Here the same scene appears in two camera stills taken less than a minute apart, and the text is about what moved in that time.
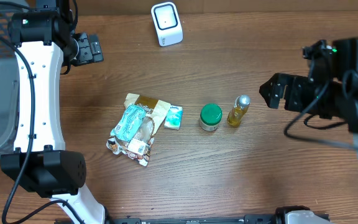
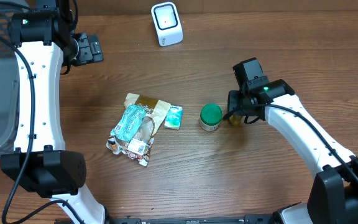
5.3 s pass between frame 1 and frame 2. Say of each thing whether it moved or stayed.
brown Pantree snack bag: stayed
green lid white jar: stayed
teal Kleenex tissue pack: stayed
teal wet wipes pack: stayed
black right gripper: moved
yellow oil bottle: moved
